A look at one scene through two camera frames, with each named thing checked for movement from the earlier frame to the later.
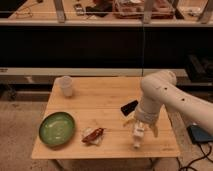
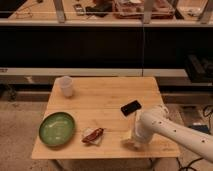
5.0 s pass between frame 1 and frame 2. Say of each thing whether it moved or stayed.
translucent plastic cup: stayed
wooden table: stayed
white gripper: moved
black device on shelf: stayed
